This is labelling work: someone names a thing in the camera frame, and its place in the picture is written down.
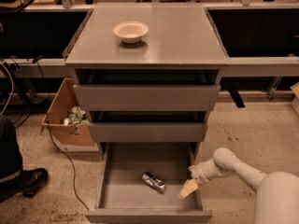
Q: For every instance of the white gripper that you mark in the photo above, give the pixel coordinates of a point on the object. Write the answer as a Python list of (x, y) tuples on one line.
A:
[(199, 172)]

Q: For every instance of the silver blue redbull can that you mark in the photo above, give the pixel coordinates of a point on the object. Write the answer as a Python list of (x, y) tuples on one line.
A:
[(154, 182)]

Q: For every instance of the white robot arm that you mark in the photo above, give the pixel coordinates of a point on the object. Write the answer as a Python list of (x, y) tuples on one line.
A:
[(277, 193)]

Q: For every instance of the grey bottom drawer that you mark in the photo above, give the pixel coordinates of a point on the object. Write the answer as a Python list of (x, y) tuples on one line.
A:
[(124, 198)]

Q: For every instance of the grey drawer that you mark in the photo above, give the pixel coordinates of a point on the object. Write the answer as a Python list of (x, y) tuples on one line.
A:
[(148, 126), (147, 89), (124, 198)]

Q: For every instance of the grey middle drawer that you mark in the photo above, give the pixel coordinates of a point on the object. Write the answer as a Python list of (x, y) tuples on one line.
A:
[(148, 126)]

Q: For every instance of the grey drawer cabinet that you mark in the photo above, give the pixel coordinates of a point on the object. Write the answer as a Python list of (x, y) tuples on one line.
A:
[(180, 36)]

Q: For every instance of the grey top drawer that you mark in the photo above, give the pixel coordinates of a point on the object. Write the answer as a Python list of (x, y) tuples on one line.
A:
[(147, 89)]

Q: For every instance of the crumpled green white wrappers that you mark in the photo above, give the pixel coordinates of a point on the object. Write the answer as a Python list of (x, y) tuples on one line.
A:
[(76, 116)]

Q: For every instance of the brown cardboard box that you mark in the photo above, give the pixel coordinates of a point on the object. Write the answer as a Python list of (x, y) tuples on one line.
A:
[(72, 137)]

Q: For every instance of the black leather shoe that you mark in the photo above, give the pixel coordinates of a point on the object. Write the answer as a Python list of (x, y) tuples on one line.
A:
[(23, 181)]

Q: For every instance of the white paper bowl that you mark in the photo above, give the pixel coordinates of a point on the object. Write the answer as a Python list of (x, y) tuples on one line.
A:
[(131, 31)]

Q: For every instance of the dark trouser leg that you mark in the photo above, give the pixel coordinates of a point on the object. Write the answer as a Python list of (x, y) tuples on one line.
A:
[(10, 155)]

